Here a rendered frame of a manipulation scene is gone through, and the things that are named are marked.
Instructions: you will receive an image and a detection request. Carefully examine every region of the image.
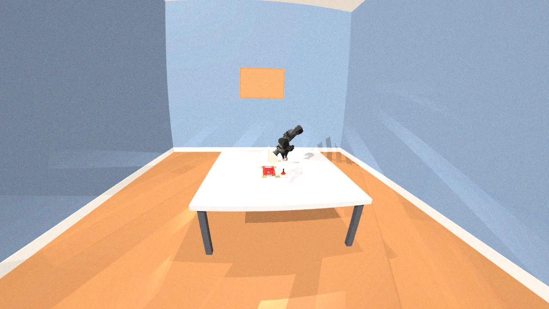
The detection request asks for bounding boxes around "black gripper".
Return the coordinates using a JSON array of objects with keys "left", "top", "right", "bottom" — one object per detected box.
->
[{"left": 277, "top": 143, "right": 289, "bottom": 159}]

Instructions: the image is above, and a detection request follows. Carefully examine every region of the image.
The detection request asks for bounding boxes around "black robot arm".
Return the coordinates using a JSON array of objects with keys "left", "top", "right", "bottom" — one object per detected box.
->
[{"left": 273, "top": 125, "right": 303, "bottom": 156}]

